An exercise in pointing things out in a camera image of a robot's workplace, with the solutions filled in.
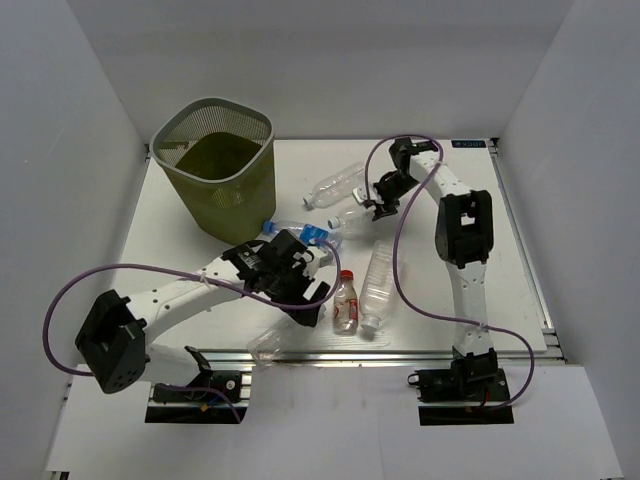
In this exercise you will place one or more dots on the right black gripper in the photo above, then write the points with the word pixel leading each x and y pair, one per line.
pixel 387 208

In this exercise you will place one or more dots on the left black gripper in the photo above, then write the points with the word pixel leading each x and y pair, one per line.
pixel 319 293

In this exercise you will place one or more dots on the small red cap bottle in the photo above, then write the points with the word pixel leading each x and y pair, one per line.
pixel 345 305

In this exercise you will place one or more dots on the large clear ribbed bottle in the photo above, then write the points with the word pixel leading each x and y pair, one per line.
pixel 377 297

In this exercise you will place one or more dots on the blue label blue cap bottle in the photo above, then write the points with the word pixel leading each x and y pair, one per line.
pixel 306 234

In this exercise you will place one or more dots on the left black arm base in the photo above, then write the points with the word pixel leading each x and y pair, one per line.
pixel 209 397

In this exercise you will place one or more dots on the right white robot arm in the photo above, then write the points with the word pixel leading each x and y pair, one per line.
pixel 464 238

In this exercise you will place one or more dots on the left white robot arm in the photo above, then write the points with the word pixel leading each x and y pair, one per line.
pixel 118 339

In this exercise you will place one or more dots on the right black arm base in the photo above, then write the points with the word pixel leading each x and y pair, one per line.
pixel 472 391

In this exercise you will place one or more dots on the green mesh waste bin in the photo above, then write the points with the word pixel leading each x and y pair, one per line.
pixel 219 157

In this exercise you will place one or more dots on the clear bottle white cap top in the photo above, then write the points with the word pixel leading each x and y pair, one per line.
pixel 335 188

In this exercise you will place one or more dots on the dark blue table label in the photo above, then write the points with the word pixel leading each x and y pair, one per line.
pixel 468 143

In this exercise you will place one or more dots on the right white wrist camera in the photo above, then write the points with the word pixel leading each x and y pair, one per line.
pixel 360 196

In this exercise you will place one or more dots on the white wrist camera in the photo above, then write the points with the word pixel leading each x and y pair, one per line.
pixel 360 196
pixel 317 257

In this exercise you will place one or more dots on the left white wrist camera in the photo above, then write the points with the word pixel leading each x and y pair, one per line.
pixel 317 257

